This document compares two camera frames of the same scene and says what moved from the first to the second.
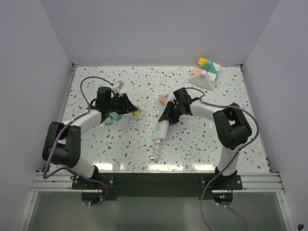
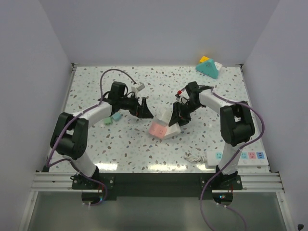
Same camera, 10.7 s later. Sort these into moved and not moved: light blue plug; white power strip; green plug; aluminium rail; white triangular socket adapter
Moved: white triangular socket adapter; white power strip
Not moved: light blue plug; aluminium rail; green plug
